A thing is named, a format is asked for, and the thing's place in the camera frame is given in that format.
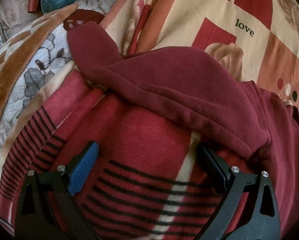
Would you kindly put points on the red black-striped blanket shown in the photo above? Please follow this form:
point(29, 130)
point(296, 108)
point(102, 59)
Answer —
point(139, 135)

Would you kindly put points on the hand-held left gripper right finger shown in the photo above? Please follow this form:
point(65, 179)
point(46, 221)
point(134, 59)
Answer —
point(215, 167)

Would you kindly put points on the maroon fleece sweatshirt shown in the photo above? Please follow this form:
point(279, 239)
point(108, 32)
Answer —
point(189, 92)

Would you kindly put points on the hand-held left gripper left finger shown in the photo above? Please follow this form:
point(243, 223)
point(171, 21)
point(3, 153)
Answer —
point(84, 170)

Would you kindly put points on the brown floral plush blanket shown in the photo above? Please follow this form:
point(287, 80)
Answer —
point(27, 55)

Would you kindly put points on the rose printed bedsheet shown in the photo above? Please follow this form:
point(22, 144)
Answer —
point(189, 5)

